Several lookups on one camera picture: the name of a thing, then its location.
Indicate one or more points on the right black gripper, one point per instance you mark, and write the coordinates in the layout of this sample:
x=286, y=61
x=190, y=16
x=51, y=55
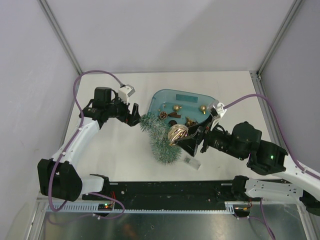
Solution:
x=198, y=132

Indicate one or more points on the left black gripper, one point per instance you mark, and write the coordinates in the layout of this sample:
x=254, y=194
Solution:
x=131, y=119

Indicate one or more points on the gold striped bauble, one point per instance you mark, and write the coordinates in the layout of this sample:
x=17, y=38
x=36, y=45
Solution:
x=177, y=132

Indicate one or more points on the teal plastic container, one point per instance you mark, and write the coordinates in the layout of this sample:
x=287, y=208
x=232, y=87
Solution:
x=165, y=99

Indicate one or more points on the small frosted christmas tree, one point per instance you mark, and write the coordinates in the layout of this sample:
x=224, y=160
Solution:
x=157, y=131

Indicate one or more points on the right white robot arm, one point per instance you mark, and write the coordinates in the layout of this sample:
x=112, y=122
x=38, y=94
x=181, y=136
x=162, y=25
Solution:
x=263, y=157

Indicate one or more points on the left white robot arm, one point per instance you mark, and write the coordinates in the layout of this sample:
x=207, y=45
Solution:
x=58, y=177

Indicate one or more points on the small gold ball ornament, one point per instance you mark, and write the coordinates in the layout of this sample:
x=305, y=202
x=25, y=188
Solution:
x=203, y=109
x=176, y=108

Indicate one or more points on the dark brown ornament piece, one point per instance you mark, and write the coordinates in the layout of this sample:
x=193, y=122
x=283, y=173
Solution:
x=173, y=116

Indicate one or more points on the small pine cone ornament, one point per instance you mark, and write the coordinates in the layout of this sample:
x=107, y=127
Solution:
x=162, y=115

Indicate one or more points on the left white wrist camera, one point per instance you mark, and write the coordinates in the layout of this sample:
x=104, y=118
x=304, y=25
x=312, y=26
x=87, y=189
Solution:
x=125, y=92

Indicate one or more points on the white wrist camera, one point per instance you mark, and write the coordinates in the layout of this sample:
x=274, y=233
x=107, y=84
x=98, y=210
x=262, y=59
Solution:
x=125, y=92
x=219, y=109

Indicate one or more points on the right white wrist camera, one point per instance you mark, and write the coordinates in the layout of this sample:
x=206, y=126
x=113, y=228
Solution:
x=219, y=109

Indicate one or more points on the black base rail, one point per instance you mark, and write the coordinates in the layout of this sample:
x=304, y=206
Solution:
x=177, y=194

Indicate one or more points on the right aluminium corner post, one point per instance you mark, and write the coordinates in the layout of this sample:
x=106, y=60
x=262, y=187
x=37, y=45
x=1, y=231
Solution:
x=280, y=34

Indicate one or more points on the aluminium corner post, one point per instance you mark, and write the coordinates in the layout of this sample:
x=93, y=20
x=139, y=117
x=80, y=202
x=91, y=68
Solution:
x=58, y=31
x=280, y=34

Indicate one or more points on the grey slotted cable duct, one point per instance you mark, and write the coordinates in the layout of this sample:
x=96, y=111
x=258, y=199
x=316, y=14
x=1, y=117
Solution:
x=106, y=208

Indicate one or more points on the left aluminium corner post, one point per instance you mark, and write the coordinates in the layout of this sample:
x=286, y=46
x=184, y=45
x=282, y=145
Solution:
x=58, y=31

